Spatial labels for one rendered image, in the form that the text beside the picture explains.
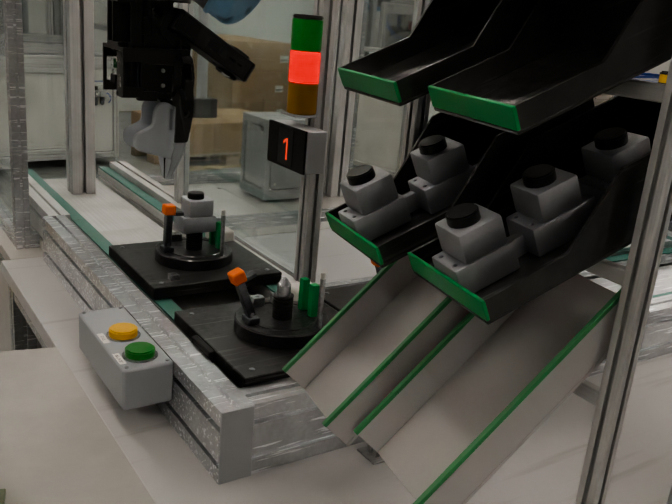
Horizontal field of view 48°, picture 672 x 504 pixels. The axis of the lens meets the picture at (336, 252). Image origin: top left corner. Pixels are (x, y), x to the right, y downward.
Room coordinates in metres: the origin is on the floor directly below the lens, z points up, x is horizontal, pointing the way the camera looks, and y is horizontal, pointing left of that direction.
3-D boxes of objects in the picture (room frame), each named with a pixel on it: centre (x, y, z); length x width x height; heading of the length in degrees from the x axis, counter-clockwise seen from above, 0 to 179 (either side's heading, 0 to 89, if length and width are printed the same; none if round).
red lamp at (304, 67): (1.26, 0.08, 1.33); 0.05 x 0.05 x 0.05
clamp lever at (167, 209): (1.29, 0.30, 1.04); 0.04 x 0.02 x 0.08; 125
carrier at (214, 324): (1.03, 0.07, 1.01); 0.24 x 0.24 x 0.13; 35
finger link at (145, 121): (0.88, 0.23, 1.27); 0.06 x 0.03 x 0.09; 125
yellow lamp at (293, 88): (1.26, 0.08, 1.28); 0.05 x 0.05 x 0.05
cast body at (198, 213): (1.32, 0.25, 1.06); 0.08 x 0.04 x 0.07; 125
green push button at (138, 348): (0.92, 0.25, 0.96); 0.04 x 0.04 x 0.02
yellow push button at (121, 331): (0.98, 0.29, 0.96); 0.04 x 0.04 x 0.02
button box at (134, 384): (0.98, 0.29, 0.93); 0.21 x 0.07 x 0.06; 35
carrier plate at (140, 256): (1.31, 0.26, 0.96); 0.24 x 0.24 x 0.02; 35
